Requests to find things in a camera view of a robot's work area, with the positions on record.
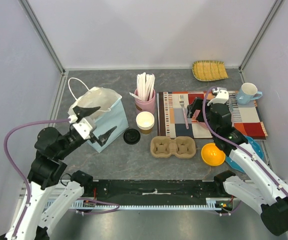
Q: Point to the pink polka dot plate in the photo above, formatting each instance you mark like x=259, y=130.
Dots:
x=198, y=115

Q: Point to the brown paper cup stack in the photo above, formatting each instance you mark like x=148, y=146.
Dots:
x=145, y=122

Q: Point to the slotted grey cable duct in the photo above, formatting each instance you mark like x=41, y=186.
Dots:
x=209, y=205

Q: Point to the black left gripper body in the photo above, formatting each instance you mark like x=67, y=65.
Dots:
x=75, y=142

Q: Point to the orange plastic bowl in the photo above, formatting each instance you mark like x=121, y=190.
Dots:
x=212, y=155

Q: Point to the blue polka dot plate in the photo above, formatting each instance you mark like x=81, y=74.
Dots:
x=257, y=148

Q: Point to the black cup lid stack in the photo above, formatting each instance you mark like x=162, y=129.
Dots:
x=131, y=136

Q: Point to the pink tin straw holder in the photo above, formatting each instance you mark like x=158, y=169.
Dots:
x=144, y=106

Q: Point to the pink handled fork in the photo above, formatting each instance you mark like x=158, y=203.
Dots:
x=181, y=102

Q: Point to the light blue paper bag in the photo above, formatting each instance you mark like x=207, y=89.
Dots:
x=109, y=115

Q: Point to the yellow woven bamboo tray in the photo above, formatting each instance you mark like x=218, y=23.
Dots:
x=209, y=70

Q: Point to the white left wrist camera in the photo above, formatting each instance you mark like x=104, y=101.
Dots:
x=83, y=126

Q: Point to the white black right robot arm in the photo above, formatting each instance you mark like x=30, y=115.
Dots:
x=269, y=196

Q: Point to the white wrapped straws bundle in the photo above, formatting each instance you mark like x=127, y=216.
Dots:
x=145, y=86

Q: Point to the pink handled knife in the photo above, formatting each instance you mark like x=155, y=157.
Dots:
x=230, y=105

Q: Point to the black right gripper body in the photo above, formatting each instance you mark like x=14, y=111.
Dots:
x=201, y=110

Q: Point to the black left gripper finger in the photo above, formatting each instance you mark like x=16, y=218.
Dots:
x=102, y=139
x=83, y=112

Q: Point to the brown cardboard cup carrier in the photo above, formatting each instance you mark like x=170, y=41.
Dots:
x=182, y=147

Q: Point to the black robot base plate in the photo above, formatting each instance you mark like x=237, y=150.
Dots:
x=154, y=192

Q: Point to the colourful patchwork placemat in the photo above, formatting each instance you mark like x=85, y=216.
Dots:
x=170, y=120

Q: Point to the light blue mug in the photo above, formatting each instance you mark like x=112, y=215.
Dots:
x=248, y=92

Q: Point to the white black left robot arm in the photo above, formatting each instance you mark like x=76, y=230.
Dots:
x=34, y=221

